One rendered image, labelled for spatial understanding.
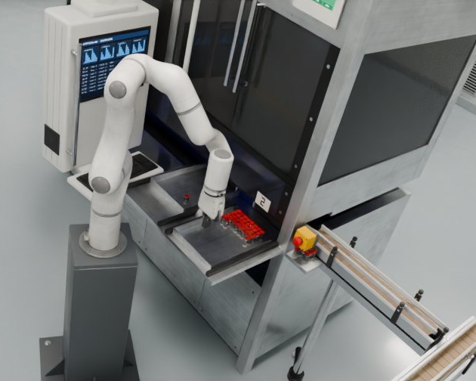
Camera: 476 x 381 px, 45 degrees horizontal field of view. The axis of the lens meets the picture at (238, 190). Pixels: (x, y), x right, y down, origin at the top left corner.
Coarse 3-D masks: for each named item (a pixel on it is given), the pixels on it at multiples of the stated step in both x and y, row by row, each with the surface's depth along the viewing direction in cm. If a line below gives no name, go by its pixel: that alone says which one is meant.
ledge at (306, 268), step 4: (288, 252) 252; (292, 252) 253; (288, 256) 251; (292, 260) 250; (296, 260) 249; (300, 260) 250; (312, 260) 252; (316, 260) 252; (296, 264) 249; (300, 264) 248; (304, 264) 249; (308, 264) 249; (312, 264) 250; (316, 264) 250; (320, 264) 251; (300, 268) 248; (304, 268) 246; (308, 268) 247; (312, 268) 247; (316, 268) 250; (304, 272) 246; (308, 272) 247
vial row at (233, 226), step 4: (228, 216) 256; (232, 220) 254; (228, 224) 256; (232, 224) 254; (236, 224) 253; (232, 228) 255; (236, 228) 253; (240, 228) 251; (236, 232) 253; (240, 232) 252; (244, 232) 250; (248, 232) 250; (240, 236) 252; (244, 236) 250; (248, 236) 250; (252, 236) 249; (248, 244) 250
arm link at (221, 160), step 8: (216, 152) 204; (224, 152) 204; (216, 160) 201; (224, 160) 201; (232, 160) 203; (208, 168) 205; (216, 168) 202; (224, 168) 202; (208, 176) 206; (216, 176) 204; (224, 176) 205; (208, 184) 208; (216, 184) 206; (224, 184) 208
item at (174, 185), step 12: (192, 168) 285; (204, 168) 291; (156, 180) 273; (168, 180) 276; (180, 180) 278; (192, 180) 280; (204, 180) 282; (168, 192) 269; (180, 192) 270; (192, 192) 272; (228, 192) 279; (180, 204) 263; (192, 204) 265
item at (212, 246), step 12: (180, 228) 247; (192, 228) 251; (204, 228) 253; (216, 228) 255; (228, 228) 257; (180, 240) 243; (192, 240) 245; (204, 240) 247; (216, 240) 248; (228, 240) 250; (240, 240) 252; (192, 252) 238; (204, 252) 241; (216, 252) 242; (228, 252) 244; (240, 252) 240; (204, 264) 234; (216, 264) 232
